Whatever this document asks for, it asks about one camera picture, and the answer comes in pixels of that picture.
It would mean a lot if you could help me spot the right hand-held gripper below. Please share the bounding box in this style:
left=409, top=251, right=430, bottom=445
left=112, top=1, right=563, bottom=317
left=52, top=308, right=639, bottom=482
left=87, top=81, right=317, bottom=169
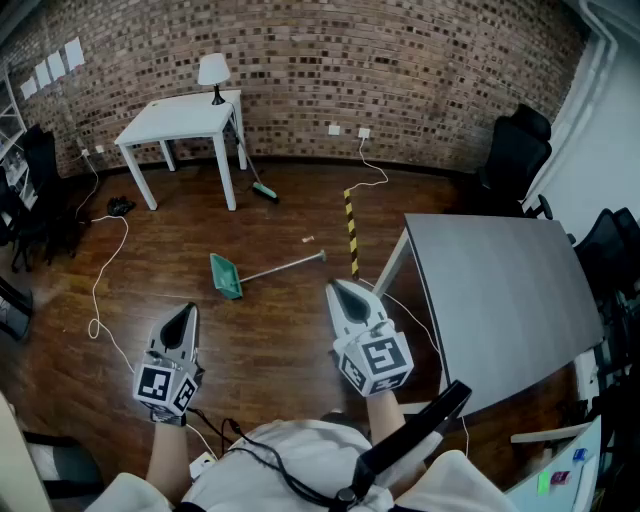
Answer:
left=325, top=278, right=416, bottom=398

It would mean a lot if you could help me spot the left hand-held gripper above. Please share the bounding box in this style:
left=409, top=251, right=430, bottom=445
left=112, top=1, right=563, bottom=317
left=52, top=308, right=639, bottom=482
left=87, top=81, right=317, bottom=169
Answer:
left=132, top=301, right=207, bottom=428

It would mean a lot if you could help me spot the green long-handled dustpan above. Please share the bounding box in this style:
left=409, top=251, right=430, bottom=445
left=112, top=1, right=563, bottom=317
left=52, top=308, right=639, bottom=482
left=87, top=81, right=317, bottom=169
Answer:
left=209, top=249, right=327, bottom=301

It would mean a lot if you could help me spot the person's left forearm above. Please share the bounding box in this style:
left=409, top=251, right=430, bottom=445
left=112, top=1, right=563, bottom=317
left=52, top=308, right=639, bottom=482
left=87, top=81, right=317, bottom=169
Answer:
left=145, top=422, right=194, bottom=507

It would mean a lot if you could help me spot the person's right forearm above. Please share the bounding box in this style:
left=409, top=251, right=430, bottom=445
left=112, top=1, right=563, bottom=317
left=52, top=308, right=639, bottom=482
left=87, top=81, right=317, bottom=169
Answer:
left=365, top=389, right=407, bottom=445

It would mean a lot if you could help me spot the yellow black hazard tape strip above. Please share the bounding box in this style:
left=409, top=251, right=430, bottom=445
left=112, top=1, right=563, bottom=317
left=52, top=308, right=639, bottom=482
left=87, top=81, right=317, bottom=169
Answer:
left=342, top=188, right=361, bottom=281

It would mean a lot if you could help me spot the white power strip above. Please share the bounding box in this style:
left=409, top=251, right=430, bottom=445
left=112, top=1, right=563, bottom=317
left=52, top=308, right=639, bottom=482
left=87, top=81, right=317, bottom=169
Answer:
left=188, top=451, right=217, bottom=481

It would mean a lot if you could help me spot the crumpled black bag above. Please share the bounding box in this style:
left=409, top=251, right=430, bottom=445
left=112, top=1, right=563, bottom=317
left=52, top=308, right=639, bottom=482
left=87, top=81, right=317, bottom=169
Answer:
left=106, top=196, right=137, bottom=218

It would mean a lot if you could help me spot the grey desk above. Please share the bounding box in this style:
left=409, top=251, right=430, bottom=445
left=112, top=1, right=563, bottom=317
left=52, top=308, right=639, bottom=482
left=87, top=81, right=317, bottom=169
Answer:
left=372, top=213, right=606, bottom=419

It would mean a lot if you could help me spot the green broom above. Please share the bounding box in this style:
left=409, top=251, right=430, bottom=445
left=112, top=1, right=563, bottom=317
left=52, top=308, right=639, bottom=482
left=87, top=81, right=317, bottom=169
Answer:
left=227, top=107, right=281, bottom=205

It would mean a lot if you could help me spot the black armless office chair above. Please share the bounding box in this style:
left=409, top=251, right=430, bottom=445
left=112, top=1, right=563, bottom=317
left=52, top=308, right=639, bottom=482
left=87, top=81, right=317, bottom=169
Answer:
left=0, top=123, right=92, bottom=274

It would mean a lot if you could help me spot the white square table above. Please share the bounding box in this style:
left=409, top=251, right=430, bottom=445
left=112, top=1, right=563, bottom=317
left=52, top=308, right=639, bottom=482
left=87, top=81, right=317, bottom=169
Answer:
left=113, top=88, right=247, bottom=212

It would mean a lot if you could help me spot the black high-back office chair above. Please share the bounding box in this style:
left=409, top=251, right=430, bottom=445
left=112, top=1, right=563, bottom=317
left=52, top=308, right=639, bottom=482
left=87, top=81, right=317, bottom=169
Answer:
left=477, top=103, right=555, bottom=220

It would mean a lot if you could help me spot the white shelf unit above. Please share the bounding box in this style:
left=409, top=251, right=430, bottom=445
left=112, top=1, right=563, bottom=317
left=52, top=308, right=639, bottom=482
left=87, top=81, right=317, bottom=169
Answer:
left=0, top=64, right=39, bottom=211

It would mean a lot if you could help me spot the black mesh office chair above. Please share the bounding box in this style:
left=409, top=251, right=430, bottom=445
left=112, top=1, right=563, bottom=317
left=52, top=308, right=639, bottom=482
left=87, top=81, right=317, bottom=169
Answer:
left=573, top=206, right=640, bottom=306

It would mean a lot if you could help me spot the white table lamp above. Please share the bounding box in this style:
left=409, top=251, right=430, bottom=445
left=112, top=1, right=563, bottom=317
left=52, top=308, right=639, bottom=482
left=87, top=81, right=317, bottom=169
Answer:
left=196, top=52, right=232, bottom=106

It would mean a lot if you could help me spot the white board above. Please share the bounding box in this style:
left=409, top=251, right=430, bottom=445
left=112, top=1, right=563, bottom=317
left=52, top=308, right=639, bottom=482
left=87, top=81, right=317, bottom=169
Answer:
left=504, top=414, right=604, bottom=512

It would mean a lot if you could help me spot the long looped white cable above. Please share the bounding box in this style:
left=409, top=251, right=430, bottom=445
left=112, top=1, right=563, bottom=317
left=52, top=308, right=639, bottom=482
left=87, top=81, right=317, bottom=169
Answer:
left=74, top=149, right=220, bottom=461

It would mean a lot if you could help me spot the black shoulder strap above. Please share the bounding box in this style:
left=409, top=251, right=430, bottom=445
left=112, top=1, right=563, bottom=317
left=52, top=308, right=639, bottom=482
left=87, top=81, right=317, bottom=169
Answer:
left=349, top=379, right=474, bottom=501

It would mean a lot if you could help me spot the white cable under hazard tape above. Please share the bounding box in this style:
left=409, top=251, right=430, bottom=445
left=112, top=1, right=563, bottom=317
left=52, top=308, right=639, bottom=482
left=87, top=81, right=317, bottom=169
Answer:
left=343, top=134, right=472, bottom=459

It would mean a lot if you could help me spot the black cable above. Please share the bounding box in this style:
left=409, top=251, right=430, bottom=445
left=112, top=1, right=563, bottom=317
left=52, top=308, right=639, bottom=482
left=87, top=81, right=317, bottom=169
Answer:
left=187, top=407, right=351, bottom=509

